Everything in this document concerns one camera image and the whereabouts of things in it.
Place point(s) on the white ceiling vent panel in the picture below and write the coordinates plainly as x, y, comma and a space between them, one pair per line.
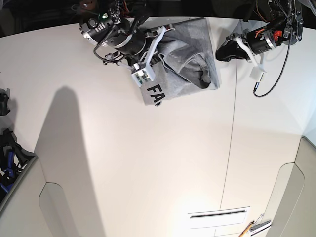
221, 218

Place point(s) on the wooden pencil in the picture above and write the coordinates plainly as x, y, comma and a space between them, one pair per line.
246, 229

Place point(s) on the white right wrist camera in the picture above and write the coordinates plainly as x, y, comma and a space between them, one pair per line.
143, 75

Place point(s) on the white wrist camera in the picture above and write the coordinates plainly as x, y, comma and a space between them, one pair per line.
257, 74
143, 75

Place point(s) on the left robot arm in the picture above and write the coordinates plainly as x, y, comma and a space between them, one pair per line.
285, 26

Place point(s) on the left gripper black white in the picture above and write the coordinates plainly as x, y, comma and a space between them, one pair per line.
244, 46

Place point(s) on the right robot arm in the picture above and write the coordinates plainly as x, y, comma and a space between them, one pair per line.
114, 28

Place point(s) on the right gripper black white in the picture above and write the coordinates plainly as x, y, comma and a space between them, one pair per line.
152, 37

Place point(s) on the blue black tool pile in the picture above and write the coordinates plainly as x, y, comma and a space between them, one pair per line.
13, 160

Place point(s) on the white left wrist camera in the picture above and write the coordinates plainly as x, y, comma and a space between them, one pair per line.
257, 74

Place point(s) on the black device at left edge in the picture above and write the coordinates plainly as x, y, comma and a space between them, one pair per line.
4, 99

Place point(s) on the grey T-shirt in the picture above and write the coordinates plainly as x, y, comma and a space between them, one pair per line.
185, 63

